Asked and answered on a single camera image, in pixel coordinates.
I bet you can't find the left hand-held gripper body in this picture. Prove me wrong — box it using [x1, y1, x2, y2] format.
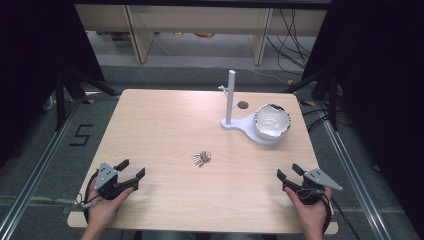
[94, 162, 136, 201]

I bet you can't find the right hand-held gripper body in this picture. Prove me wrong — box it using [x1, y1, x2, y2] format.
[290, 168, 344, 206]

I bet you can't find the person's left hand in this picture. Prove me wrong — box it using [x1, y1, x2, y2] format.
[84, 186, 135, 232]

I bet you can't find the person's right hand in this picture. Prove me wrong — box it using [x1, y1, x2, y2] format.
[284, 186, 334, 235]

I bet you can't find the white bowl with dark rim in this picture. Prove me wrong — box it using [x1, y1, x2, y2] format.
[253, 103, 292, 141]

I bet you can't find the bunch of silver keys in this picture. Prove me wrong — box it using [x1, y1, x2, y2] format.
[192, 150, 213, 168]

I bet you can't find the black metal stand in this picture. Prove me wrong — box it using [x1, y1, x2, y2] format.
[283, 68, 342, 132]
[54, 66, 121, 132]

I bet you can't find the white key stand with pole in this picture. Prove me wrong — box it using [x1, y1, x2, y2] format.
[218, 69, 288, 147]

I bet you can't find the black curtain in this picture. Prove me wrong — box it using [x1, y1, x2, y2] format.
[301, 0, 424, 231]
[0, 0, 106, 168]

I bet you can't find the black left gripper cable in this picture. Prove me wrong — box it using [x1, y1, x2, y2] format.
[75, 169, 102, 225]

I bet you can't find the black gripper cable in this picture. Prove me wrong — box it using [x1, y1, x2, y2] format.
[299, 188, 362, 240]
[75, 169, 102, 225]

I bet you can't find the silver metal floor rail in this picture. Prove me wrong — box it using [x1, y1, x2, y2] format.
[320, 116, 395, 240]
[0, 99, 83, 240]

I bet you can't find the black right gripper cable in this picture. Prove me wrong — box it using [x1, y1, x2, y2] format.
[299, 188, 362, 240]

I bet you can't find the bundle of black cables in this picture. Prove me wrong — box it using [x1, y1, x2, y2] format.
[265, 8, 318, 74]

